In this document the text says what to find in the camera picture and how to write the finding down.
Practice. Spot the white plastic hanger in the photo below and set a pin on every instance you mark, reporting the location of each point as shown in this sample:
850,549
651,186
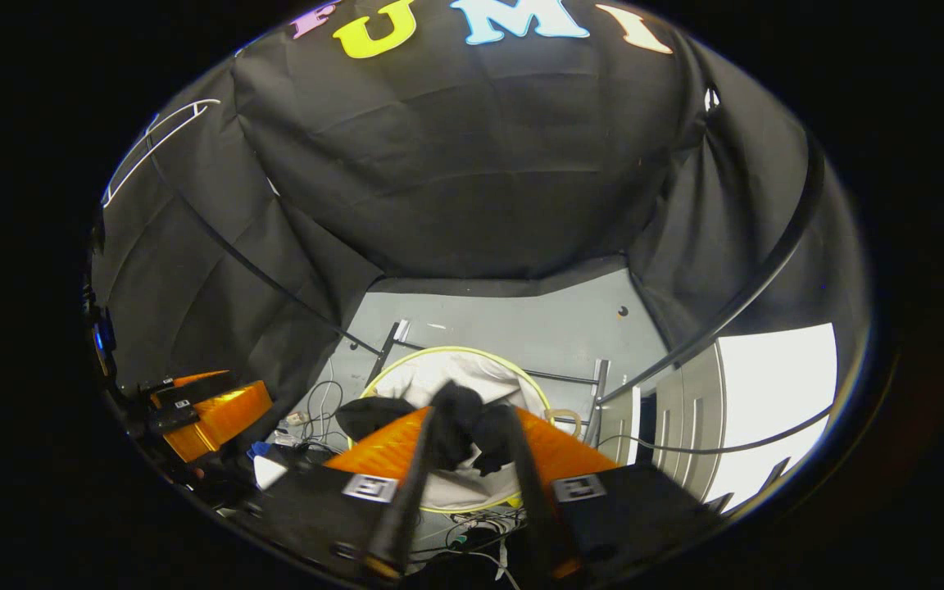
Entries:
162,135

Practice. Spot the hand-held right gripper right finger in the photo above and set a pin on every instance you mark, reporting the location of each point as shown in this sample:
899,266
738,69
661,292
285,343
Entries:
537,508

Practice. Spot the black knit garment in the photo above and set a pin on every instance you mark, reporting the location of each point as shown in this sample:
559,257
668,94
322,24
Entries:
460,426

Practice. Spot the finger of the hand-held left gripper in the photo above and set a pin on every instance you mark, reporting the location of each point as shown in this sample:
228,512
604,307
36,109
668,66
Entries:
193,389
222,414

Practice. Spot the black metal clothes rack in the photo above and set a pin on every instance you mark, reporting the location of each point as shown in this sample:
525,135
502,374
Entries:
808,205

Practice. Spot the small blue object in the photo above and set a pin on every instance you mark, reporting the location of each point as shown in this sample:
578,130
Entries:
259,450

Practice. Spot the white box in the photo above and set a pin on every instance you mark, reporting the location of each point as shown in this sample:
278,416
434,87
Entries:
269,471

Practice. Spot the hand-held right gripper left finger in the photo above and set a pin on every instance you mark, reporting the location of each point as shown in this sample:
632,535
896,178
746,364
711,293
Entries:
406,508

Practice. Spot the white laundry hamper yellow rim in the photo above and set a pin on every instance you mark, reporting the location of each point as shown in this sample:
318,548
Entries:
439,377

